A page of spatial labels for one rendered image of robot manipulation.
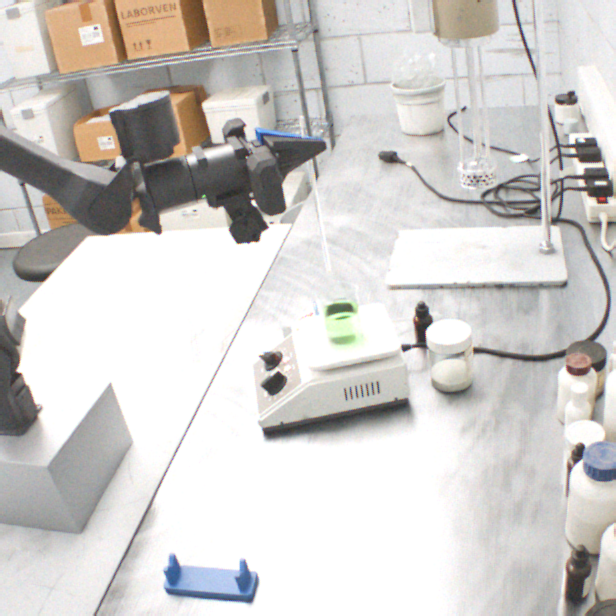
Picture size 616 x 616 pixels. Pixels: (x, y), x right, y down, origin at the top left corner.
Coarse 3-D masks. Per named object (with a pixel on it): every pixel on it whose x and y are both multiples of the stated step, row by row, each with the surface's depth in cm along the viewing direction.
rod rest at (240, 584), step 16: (176, 560) 78; (240, 560) 75; (176, 576) 77; (192, 576) 77; (208, 576) 77; (224, 576) 77; (240, 576) 74; (256, 576) 76; (176, 592) 77; (192, 592) 76; (208, 592) 75; (224, 592) 75; (240, 592) 75
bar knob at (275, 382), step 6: (276, 372) 97; (270, 378) 97; (276, 378) 97; (282, 378) 98; (264, 384) 97; (270, 384) 97; (276, 384) 98; (282, 384) 97; (270, 390) 98; (276, 390) 97
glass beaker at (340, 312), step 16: (320, 288) 96; (336, 288) 97; (352, 288) 96; (320, 304) 94; (336, 304) 92; (352, 304) 93; (336, 320) 94; (352, 320) 94; (336, 336) 95; (352, 336) 95
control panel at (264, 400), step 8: (280, 344) 105; (288, 344) 104; (288, 352) 102; (288, 360) 101; (296, 360) 99; (256, 368) 105; (280, 368) 101; (296, 368) 98; (256, 376) 103; (264, 376) 102; (288, 376) 98; (296, 376) 97; (256, 384) 102; (288, 384) 97; (296, 384) 95; (256, 392) 101; (264, 392) 99; (280, 392) 97; (288, 392) 95; (264, 400) 98; (272, 400) 97; (264, 408) 97
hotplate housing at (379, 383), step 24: (288, 336) 105; (384, 360) 95; (312, 384) 94; (336, 384) 95; (360, 384) 95; (384, 384) 96; (408, 384) 97; (288, 408) 96; (312, 408) 96; (336, 408) 97; (360, 408) 98
